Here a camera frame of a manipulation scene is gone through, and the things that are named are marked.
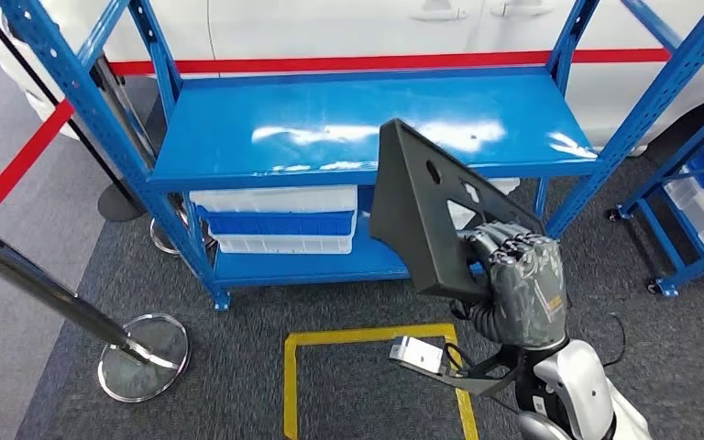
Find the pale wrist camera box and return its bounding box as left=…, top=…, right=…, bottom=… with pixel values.
left=388, top=335, right=445, bottom=375

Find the chrome stanchion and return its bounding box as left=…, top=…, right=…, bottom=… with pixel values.
left=89, top=54, right=207, bottom=257
left=0, top=218, right=191, bottom=404

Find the short red barrier belt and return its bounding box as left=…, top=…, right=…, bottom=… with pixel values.
left=0, top=98, right=76, bottom=226

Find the long red barrier belt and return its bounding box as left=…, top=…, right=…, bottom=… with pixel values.
left=108, top=46, right=704, bottom=77

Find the white car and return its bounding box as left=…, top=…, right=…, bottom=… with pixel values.
left=0, top=0, right=704, bottom=153

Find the blue metal shelf rack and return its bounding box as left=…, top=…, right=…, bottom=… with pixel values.
left=0, top=0, right=704, bottom=312

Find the yellow floor tape square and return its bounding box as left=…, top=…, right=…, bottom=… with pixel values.
left=283, top=323, right=480, bottom=440

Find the white car door handle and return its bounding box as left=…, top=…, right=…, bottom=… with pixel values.
left=409, top=0, right=468, bottom=22
left=489, top=0, right=554, bottom=18

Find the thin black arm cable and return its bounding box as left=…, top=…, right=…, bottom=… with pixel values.
left=600, top=313, right=628, bottom=369

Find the black pole stanchion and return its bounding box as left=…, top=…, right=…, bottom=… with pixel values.
left=0, top=0, right=147, bottom=223

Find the black plastic panel part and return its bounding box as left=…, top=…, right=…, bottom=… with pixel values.
left=368, top=118, right=546, bottom=305

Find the black camera bracket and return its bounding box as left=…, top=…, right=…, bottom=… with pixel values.
left=388, top=348, right=526, bottom=399

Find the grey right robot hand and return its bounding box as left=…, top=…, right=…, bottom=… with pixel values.
left=448, top=221, right=568, bottom=350

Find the blue wheeled shelf rack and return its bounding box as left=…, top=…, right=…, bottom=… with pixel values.
left=607, top=91, right=704, bottom=299

